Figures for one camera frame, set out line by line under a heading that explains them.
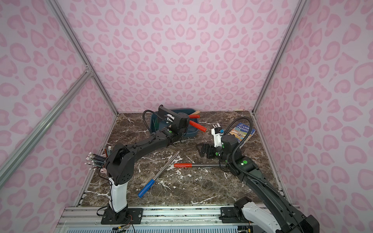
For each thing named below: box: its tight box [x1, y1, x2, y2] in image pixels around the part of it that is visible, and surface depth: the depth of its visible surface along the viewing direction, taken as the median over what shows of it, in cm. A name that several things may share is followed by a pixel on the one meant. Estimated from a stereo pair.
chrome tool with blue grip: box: [136, 137, 181, 199], surface depth 86 cm
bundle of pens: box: [84, 151, 108, 170], surface depth 80 cm
